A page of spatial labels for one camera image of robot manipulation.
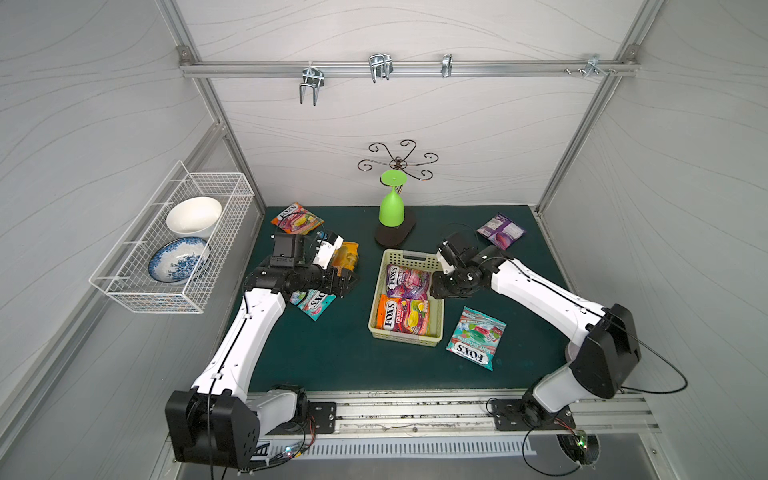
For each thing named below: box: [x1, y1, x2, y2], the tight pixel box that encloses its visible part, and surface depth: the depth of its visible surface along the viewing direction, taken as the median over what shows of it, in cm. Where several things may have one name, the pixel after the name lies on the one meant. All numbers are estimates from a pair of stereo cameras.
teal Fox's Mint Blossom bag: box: [290, 289, 337, 322], surface depth 95 cm
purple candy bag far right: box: [476, 212, 527, 251], surface depth 113 cm
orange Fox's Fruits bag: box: [376, 294, 431, 336], surface depth 90 cm
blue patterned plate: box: [148, 237, 211, 284], surface depth 65 cm
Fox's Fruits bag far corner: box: [270, 202, 325, 235], surface depth 117 cm
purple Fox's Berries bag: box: [385, 265, 431, 300], surface depth 98 cm
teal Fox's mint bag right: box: [446, 306, 507, 371], surface depth 87 cm
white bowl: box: [166, 196, 223, 236], surface depth 72 cm
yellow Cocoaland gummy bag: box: [332, 241, 359, 277], surface depth 103 cm
